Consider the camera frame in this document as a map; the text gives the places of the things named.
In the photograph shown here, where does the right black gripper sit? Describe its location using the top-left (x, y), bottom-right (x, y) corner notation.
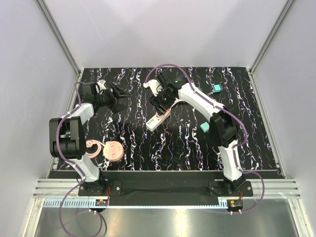
top-left (149, 87), bottom-right (176, 117)

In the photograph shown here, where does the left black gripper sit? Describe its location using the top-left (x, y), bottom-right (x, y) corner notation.
top-left (94, 82), bottom-right (131, 114)

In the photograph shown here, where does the pink cube plug adapter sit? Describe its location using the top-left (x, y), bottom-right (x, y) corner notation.
top-left (159, 109), bottom-right (171, 119)

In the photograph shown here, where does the white power strip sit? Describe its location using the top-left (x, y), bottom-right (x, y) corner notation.
top-left (146, 112), bottom-right (168, 131)

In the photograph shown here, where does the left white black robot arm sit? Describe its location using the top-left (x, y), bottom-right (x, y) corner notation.
top-left (49, 80), bottom-right (131, 196)

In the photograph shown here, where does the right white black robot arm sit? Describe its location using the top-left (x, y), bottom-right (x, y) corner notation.
top-left (143, 70), bottom-right (245, 196)

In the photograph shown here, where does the teal plug adapter near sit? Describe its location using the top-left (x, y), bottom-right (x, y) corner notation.
top-left (200, 122), bottom-right (209, 133)

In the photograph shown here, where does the teal plug adapter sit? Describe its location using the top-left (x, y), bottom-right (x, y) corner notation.
top-left (213, 84), bottom-right (223, 93)
top-left (200, 122), bottom-right (209, 133)

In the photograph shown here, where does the teal plug adapter far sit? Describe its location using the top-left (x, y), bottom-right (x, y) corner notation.
top-left (213, 84), bottom-right (223, 93)

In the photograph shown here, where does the black marbled table mat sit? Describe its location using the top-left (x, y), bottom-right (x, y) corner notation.
top-left (81, 67), bottom-right (278, 171)

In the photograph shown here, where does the pink round power socket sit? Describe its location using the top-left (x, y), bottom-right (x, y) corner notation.
top-left (103, 141), bottom-right (124, 162)

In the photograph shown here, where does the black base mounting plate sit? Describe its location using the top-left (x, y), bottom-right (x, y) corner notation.
top-left (78, 169), bottom-right (255, 207)

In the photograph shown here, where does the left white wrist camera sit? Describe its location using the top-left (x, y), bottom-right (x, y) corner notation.
top-left (96, 79), bottom-right (106, 93)

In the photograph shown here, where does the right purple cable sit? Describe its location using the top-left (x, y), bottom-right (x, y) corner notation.
top-left (144, 63), bottom-right (266, 213)

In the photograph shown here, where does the purple cable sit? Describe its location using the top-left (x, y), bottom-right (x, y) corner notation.
top-left (144, 63), bottom-right (266, 213)
top-left (55, 81), bottom-right (109, 235)

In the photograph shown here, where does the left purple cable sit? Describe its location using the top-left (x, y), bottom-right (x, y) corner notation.
top-left (55, 81), bottom-right (109, 235)

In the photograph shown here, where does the pink coiled cable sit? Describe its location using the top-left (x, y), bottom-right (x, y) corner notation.
top-left (85, 139), bottom-right (105, 159)

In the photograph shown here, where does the left aluminium frame post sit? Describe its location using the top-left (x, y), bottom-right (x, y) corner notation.
top-left (35, 0), bottom-right (81, 77)

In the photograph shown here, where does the aluminium frame post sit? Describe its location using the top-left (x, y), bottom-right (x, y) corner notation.
top-left (35, 0), bottom-right (81, 77)
top-left (249, 0), bottom-right (296, 74)

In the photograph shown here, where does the white slotted cable duct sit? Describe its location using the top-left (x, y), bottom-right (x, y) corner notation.
top-left (43, 198), bottom-right (109, 208)

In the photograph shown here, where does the right aluminium frame post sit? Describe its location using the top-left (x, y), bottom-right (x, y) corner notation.
top-left (249, 0), bottom-right (296, 74)

